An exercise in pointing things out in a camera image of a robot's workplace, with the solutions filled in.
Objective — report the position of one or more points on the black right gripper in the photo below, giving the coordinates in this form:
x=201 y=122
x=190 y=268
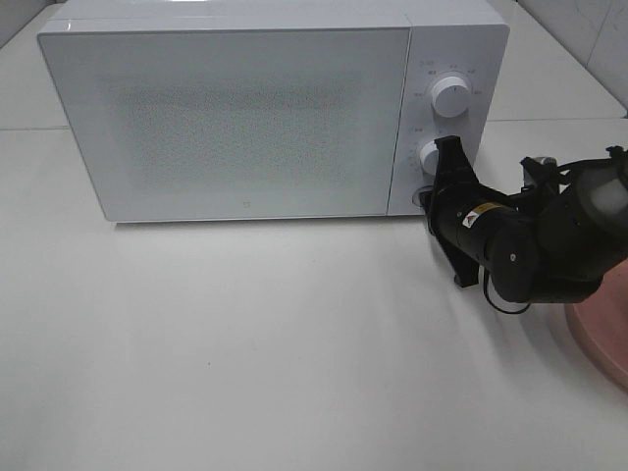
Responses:
x=471 y=222

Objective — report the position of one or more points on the round white door button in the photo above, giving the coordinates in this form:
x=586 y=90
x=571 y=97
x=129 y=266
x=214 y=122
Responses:
x=417 y=197

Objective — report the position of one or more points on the pink plate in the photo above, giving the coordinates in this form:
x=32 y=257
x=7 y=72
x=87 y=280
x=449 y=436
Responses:
x=599 y=325

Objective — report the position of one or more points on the white microwave door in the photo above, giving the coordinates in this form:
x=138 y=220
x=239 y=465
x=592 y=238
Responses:
x=198 y=126

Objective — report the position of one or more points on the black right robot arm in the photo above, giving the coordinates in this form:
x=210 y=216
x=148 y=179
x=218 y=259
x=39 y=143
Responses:
x=551 y=242

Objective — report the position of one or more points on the lower white microwave knob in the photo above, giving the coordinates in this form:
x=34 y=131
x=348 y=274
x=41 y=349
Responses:
x=429 y=158

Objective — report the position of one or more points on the white microwave knob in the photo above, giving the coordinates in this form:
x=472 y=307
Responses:
x=429 y=158
x=450 y=95

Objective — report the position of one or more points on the upper white microwave knob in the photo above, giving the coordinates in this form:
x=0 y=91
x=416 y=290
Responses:
x=450 y=95

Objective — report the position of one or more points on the white microwave oven body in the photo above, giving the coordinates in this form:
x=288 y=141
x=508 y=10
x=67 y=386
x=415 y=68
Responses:
x=467 y=38

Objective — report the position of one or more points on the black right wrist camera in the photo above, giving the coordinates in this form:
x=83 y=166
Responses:
x=541 y=174

